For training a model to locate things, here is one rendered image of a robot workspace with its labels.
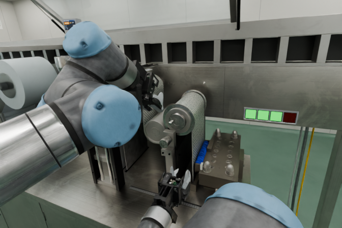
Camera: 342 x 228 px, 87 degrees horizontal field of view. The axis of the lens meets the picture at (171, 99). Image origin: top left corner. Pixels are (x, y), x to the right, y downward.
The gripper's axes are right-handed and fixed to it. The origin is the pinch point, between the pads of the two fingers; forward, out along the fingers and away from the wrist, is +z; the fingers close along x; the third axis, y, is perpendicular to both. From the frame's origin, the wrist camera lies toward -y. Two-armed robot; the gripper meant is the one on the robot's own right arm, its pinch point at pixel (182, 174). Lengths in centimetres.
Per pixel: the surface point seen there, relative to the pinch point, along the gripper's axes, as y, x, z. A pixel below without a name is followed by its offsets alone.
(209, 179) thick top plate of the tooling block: -8.2, -8.8, 9.5
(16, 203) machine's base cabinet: -38, 101, -13
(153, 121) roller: 14.0, 17.9, 13.0
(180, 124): 15.0, 4.4, 11.5
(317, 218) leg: -67, -71, 64
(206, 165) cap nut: -2.4, -7.1, 11.3
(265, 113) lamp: 11, -31, 45
